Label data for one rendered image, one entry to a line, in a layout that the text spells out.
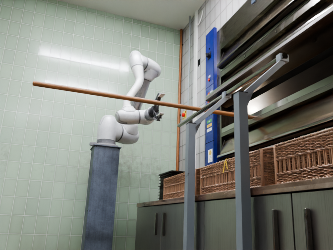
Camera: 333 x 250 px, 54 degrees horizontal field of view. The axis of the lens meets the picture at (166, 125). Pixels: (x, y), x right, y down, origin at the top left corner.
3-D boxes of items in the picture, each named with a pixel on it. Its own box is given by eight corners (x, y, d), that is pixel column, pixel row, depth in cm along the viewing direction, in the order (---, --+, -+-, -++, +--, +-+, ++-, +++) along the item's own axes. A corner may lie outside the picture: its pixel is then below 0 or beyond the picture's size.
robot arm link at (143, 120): (157, 121, 240) (140, 122, 235) (151, 127, 254) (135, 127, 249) (156, 107, 242) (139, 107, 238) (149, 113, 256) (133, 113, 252)
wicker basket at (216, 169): (275, 202, 188) (272, 154, 196) (360, 196, 137) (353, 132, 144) (197, 196, 173) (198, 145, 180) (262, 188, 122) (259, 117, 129)
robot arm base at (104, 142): (87, 148, 270) (88, 141, 272) (114, 151, 277) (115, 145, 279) (90, 144, 254) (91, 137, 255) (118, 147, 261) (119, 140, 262)
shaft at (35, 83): (31, 84, 188) (32, 79, 188) (31, 86, 190) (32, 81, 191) (278, 122, 243) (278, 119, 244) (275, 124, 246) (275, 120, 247)
